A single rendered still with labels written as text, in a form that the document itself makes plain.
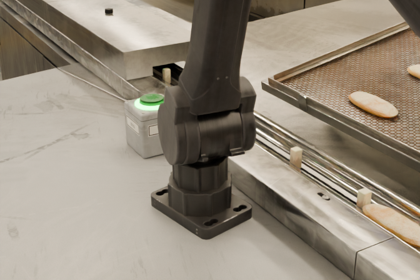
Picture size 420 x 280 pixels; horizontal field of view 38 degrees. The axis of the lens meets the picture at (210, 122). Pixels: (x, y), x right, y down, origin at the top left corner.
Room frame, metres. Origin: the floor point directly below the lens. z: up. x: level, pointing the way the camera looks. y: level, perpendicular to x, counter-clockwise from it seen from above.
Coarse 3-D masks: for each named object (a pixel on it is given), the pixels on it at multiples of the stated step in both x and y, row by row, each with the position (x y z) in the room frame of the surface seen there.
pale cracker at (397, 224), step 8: (368, 208) 0.65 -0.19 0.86; (376, 208) 0.64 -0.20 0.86; (384, 208) 0.64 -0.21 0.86; (368, 216) 0.64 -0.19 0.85; (376, 216) 0.63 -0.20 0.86; (384, 216) 0.63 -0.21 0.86; (392, 216) 0.63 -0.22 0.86; (400, 216) 0.63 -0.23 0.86; (384, 224) 0.61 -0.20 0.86; (392, 224) 0.61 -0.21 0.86; (400, 224) 0.61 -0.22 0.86; (408, 224) 0.61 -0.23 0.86; (416, 224) 0.61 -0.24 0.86; (392, 232) 0.60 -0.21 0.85; (400, 232) 0.59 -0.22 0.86; (408, 232) 0.59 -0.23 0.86; (416, 232) 0.59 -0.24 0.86; (408, 240) 0.58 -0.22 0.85; (416, 240) 0.58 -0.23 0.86
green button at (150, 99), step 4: (144, 96) 0.91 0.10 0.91; (148, 96) 0.91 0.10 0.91; (152, 96) 0.91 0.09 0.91; (156, 96) 0.91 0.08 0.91; (160, 96) 0.91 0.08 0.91; (140, 100) 0.90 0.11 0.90; (144, 100) 0.89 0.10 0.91; (148, 100) 0.89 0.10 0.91; (152, 100) 0.89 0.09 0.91; (156, 100) 0.89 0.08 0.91; (160, 100) 0.89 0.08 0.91; (144, 104) 0.89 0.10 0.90; (148, 104) 0.88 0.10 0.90; (152, 104) 0.88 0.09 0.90; (156, 104) 0.89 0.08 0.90
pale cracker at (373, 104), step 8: (352, 96) 0.91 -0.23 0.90; (360, 96) 0.90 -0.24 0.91; (368, 96) 0.89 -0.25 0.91; (376, 96) 0.89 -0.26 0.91; (360, 104) 0.88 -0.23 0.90; (368, 104) 0.87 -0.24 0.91; (376, 104) 0.86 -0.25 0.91; (384, 104) 0.86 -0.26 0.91; (376, 112) 0.85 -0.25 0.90; (384, 112) 0.84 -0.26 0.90; (392, 112) 0.84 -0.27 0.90
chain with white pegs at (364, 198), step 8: (168, 72) 1.15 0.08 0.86; (168, 80) 1.15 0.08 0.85; (264, 144) 0.87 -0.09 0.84; (296, 152) 0.78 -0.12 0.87; (288, 160) 0.81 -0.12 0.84; (296, 160) 0.78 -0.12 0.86; (312, 176) 0.76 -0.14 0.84; (328, 184) 0.74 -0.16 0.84; (360, 192) 0.67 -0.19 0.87; (368, 192) 0.66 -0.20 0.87; (360, 200) 0.67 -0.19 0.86; (368, 200) 0.66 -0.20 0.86
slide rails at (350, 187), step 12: (168, 84) 1.12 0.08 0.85; (264, 132) 0.89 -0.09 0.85; (276, 144) 0.85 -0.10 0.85; (288, 144) 0.85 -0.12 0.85; (276, 156) 0.81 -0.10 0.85; (312, 168) 0.77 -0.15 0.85; (324, 168) 0.77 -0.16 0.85; (312, 180) 0.73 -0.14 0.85; (336, 180) 0.73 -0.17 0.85; (348, 180) 0.73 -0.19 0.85; (336, 192) 0.70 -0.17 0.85; (384, 204) 0.67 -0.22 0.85; (408, 216) 0.64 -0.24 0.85
